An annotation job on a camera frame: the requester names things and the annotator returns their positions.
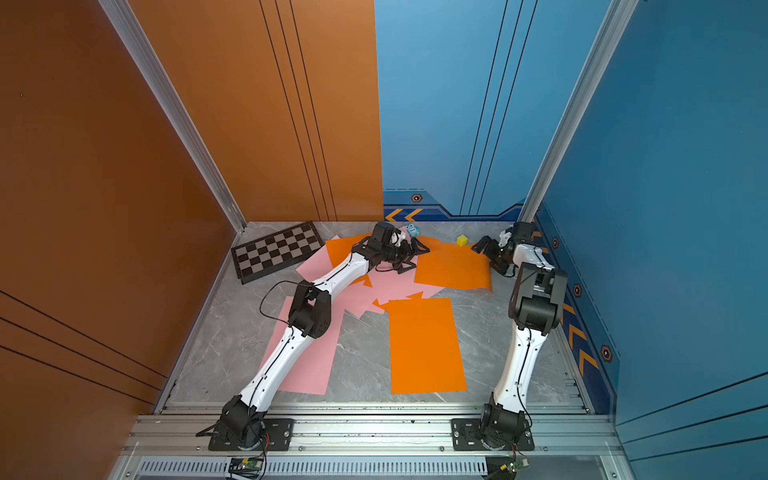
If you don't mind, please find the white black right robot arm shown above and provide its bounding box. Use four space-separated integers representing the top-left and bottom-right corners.
472 222 568 450

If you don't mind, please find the pink paper underneath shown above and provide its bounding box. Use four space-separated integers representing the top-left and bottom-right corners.
297 245 334 282

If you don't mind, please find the left aluminium corner post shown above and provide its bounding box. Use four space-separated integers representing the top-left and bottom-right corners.
99 0 247 233

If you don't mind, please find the pink paper top right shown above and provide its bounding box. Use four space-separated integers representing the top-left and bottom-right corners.
336 270 443 317

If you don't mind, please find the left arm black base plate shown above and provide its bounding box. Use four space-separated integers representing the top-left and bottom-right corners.
208 418 295 452

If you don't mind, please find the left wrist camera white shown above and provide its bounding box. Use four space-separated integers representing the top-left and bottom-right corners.
391 230 406 246

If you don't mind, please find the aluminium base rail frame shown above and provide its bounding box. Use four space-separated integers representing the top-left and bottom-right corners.
111 403 632 479

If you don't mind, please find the right aluminium corner post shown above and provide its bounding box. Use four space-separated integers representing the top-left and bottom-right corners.
518 0 639 223

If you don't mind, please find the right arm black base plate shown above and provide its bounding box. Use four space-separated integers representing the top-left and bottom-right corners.
450 417 535 452

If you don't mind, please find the small blue toy box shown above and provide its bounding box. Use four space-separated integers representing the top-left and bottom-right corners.
406 223 421 238

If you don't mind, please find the right green circuit board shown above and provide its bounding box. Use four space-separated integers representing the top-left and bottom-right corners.
484 456 530 480

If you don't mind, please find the large orange paper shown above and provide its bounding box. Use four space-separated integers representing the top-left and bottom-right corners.
415 236 492 291
385 298 467 395

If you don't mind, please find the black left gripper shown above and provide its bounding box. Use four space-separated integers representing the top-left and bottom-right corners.
381 237 432 274

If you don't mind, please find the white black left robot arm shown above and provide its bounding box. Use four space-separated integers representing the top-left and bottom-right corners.
197 221 430 451

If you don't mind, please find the large curved pink paper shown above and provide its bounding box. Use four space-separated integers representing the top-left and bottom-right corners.
278 306 345 395

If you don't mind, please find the aluminium corner post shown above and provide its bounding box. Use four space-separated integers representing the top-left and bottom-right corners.
99 0 247 233
518 0 639 223

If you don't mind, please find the left green circuit board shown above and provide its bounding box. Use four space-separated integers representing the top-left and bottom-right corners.
227 456 266 480

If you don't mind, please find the black grey chessboard case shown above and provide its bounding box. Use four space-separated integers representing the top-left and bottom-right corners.
231 221 325 284

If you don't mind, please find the green circuit board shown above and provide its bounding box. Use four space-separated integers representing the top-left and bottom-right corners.
227 456 266 480
484 456 530 480

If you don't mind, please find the ventilation grille strip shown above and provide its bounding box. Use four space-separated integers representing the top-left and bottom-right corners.
136 456 488 479

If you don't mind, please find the orange paper front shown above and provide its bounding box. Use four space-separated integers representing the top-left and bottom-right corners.
325 234 373 288

